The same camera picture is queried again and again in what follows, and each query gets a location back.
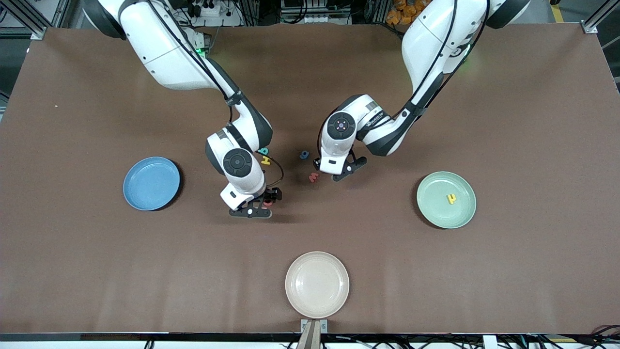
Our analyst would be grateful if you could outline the orange snack bags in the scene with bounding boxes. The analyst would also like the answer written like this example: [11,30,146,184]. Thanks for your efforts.
[386,0,432,26]

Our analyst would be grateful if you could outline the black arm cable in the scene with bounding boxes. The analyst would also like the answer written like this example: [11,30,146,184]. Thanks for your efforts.
[387,0,490,127]
[119,0,285,189]

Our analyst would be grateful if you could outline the green plate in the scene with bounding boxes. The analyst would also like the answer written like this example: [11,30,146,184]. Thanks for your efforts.
[417,171,477,229]

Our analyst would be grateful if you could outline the blue plate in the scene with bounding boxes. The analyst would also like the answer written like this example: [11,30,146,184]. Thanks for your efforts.
[123,156,181,211]

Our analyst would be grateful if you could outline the brown table cover sheet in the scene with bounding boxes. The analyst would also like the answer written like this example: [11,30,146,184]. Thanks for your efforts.
[0,23,620,335]

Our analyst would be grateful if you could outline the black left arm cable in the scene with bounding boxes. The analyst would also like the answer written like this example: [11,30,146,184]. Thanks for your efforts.
[387,0,490,127]

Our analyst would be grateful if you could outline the grey equipment box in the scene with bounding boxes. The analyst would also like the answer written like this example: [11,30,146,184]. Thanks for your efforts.
[280,0,353,25]

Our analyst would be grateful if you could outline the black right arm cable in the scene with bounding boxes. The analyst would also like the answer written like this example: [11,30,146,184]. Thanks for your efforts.
[119,0,285,189]

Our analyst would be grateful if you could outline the white power strip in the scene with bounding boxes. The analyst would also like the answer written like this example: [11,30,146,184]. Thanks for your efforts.
[186,0,243,28]

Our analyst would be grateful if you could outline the cream plate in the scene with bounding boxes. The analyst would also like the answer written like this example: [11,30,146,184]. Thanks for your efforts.
[285,251,350,319]

